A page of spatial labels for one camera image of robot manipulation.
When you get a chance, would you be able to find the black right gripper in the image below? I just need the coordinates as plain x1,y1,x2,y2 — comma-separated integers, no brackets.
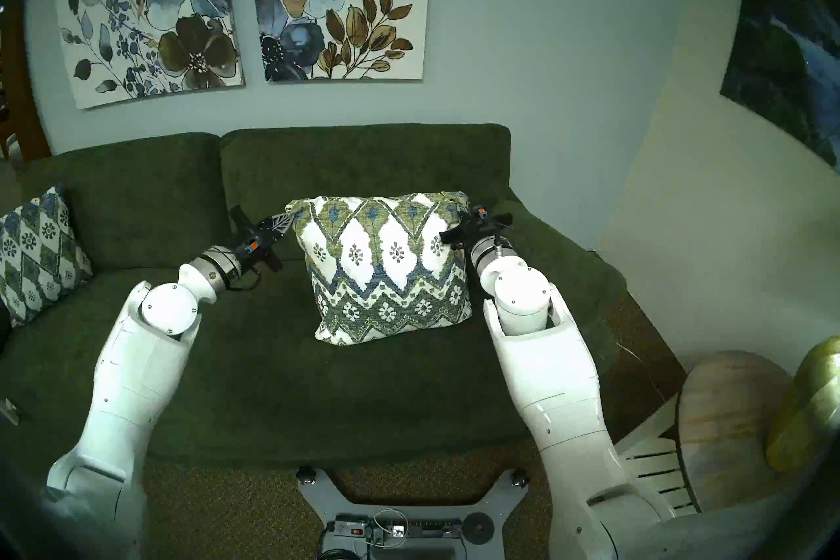
438,206,516,250

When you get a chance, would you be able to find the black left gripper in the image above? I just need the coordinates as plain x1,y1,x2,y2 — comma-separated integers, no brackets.
228,206,297,275

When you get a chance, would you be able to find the green white patterned cushion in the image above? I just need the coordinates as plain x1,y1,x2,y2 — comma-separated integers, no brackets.
287,191,473,345
0,185,94,328

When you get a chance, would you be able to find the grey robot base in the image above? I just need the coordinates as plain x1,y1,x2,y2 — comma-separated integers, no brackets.
295,466,532,560

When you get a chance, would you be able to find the dark green fabric sofa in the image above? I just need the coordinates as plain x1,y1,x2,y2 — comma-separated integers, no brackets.
0,124,627,471

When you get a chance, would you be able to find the floral canvas with dark flower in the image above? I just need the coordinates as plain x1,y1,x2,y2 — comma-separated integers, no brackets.
56,0,245,110

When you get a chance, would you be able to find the white slatted wooden chair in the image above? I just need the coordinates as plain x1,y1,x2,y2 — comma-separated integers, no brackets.
614,398,700,517

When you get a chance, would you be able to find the black round disc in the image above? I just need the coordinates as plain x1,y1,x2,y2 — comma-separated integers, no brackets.
461,513,496,545

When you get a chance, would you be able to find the black power strip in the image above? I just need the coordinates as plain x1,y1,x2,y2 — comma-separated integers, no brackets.
335,514,463,541

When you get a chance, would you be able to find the round wooden side table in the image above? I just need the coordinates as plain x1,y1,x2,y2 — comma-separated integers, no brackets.
676,352,798,513

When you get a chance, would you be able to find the waterfall landscape poster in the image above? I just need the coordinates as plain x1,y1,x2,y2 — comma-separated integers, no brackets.
720,0,840,169

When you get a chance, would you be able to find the gold ceramic vase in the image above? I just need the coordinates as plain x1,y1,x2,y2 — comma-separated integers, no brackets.
765,336,840,474

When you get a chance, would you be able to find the white floor cable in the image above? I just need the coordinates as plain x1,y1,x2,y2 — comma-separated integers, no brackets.
627,349,677,399

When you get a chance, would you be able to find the thin white cable loop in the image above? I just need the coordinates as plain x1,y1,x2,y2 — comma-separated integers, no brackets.
371,509,411,548

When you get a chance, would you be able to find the black cable bundle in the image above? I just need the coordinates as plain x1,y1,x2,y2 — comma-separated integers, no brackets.
318,526,362,560

